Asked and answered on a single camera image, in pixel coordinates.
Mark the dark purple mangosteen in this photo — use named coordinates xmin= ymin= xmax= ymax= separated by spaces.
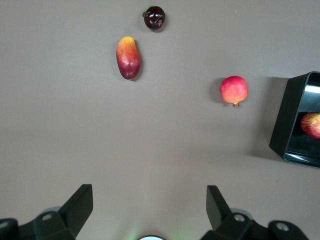
xmin=142 ymin=5 xmax=166 ymax=33

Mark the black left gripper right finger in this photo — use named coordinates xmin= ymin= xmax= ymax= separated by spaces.
xmin=199 ymin=185 xmax=311 ymax=240

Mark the red yellow striped apple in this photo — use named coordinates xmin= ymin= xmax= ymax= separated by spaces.
xmin=299 ymin=111 xmax=320 ymax=140

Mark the black plastic box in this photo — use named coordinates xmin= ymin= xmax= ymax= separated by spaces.
xmin=268 ymin=71 xmax=320 ymax=168

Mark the brown table cover sheet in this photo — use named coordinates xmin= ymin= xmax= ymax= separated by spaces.
xmin=0 ymin=0 xmax=320 ymax=240

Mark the red yellow mango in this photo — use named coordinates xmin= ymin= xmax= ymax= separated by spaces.
xmin=115 ymin=36 xmax=141 ymax=81

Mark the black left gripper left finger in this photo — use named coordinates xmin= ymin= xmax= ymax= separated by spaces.
xmin=0 ymin=184 xmax=94 ymax=240

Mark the red pomegranate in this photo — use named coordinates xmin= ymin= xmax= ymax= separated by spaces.
xmin=219 ymin=75 xmax=249 ymax=108

